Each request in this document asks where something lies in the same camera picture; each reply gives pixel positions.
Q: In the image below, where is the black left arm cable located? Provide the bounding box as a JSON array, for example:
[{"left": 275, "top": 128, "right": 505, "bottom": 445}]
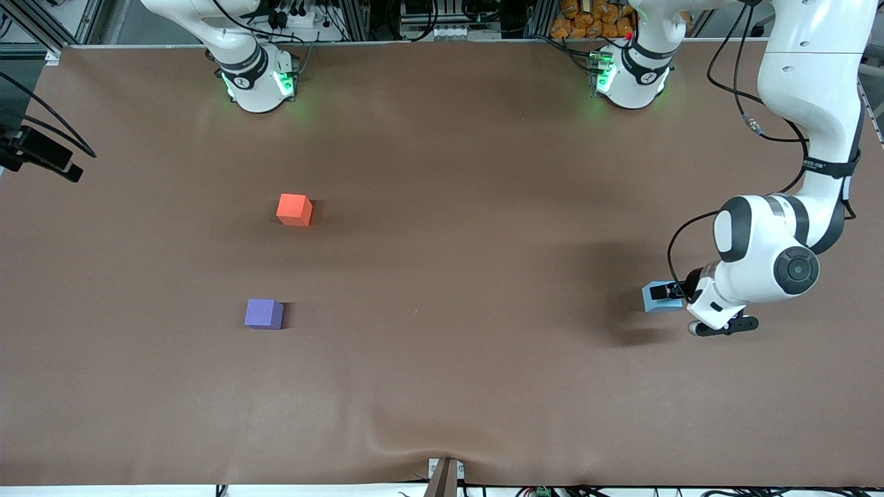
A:
[{"left": 666, "top": 0, "right": 858, "bottom": 288}]

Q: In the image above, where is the orange foam block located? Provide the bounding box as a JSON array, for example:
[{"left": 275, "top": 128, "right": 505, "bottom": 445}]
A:
[{"left": 276, "top": 193, "right": 314, "bottom": 228}]

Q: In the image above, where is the brown post with white bracket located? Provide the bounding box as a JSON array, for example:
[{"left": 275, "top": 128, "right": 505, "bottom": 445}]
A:
[{"left": 423, "top": 457, "right": 466, "bottom": 497}]

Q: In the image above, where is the power strip with black plugs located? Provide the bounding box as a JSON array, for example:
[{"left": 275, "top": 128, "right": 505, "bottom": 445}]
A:
[{"left": 265, "top": 0, "right": 326, "bottom": 29}]

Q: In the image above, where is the white power strip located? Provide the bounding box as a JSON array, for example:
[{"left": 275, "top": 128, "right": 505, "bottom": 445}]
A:
[{"left": 403, "top": 24, "right": 485, "bottom": 41}]

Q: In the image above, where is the light blue foam block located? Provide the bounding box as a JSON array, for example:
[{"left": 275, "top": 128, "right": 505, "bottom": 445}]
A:
[{"left": 642, "top": 281, "right": 685, "bottom": 313}]

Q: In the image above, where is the bag of orange items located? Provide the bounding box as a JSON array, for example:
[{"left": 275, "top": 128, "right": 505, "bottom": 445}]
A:
[{"left": 550, "top": 0, "right": 636, "bottom": 40}]

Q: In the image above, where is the purple foam block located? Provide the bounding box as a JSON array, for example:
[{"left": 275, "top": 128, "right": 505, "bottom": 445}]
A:
[{"left": 244, "top": 298, "right": 285, "bottom": 331}]

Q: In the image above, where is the aluminium frame profile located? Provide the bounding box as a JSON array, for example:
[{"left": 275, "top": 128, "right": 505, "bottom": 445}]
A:
[{"left": 0, "top": 0, "right": 106, "bottom": 57}]

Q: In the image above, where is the brown table cloth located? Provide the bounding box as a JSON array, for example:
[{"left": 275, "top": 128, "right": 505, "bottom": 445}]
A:
[{"left": 0, "top": 38, "right": 884, "bottom": 488}]

